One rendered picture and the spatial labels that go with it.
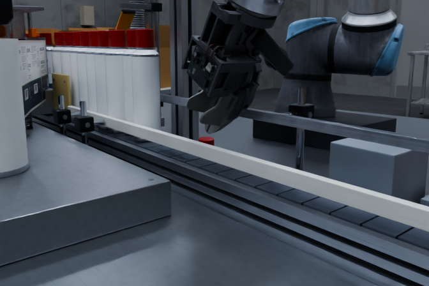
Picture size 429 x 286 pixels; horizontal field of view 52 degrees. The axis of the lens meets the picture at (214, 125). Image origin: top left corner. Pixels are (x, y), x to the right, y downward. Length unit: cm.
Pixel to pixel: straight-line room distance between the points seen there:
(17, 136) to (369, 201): 47
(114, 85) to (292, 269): 55
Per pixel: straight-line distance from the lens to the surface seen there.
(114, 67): 89
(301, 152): 69
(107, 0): 1162
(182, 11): 95
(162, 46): 268
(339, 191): 49
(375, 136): 54
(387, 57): 102
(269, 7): 56
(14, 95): 66
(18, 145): 67
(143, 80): 80
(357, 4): 102
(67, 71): 113
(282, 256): 51
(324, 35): 106
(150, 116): 81
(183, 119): 96
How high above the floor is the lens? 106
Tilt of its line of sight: 11 degrees down
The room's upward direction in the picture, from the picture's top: straight up
